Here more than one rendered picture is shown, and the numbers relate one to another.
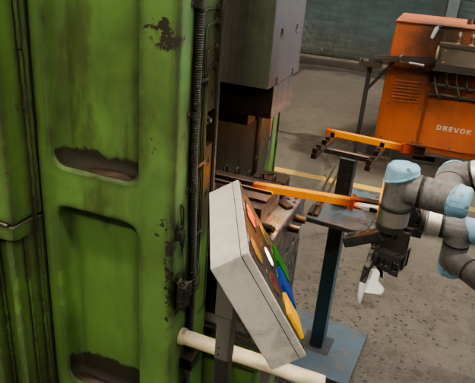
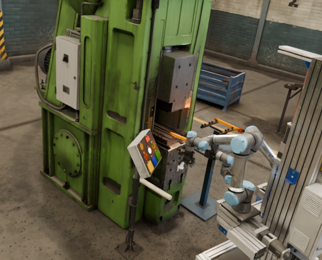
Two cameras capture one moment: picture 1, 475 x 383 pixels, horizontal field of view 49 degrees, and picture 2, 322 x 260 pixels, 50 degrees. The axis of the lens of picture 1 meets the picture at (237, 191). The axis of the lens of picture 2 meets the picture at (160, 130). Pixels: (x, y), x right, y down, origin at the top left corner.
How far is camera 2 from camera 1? 1.72 m
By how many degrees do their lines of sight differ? 17
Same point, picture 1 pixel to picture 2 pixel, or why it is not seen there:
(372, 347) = not seen: hidden behind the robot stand
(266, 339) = (139, 169)
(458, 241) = (224, 163)
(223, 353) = (136, 176)
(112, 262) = (118, 148)
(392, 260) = (186, 160)
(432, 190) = (196, 141)
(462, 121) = not seen: outside the picture
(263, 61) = (168, 94)
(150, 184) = (128, 125)
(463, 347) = not seen: hidden behind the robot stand
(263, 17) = (169, 82)
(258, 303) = (137, 159)
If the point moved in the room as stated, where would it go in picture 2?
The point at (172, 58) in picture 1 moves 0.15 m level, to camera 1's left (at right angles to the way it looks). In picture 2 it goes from (136, 92) to (120, 88)
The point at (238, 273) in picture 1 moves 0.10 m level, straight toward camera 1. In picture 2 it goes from (133, 149) to (127, 155)
